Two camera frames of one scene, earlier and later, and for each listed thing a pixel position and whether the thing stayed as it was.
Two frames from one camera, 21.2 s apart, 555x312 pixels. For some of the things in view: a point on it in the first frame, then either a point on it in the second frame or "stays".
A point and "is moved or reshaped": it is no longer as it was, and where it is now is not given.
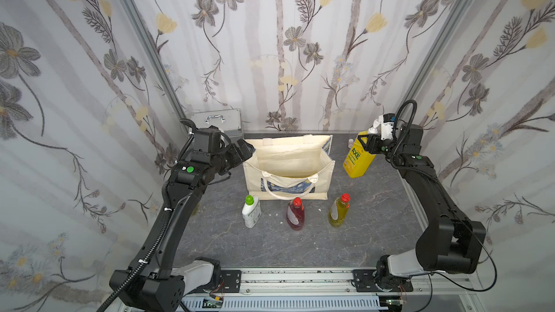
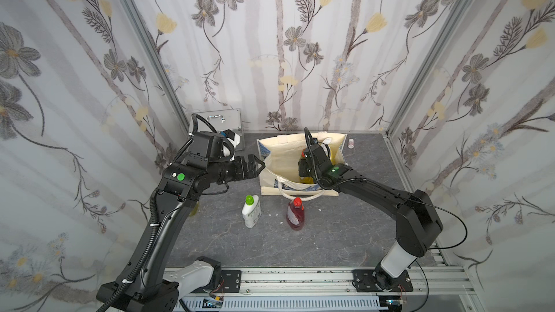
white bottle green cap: (251, 211) stays
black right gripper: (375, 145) -> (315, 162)
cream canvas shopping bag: (282, 169) is moved or reshaped
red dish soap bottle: (295, 214) stays
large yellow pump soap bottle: (358, 160) -> (332, 148)
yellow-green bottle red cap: (338, 209) -> (306, 180)
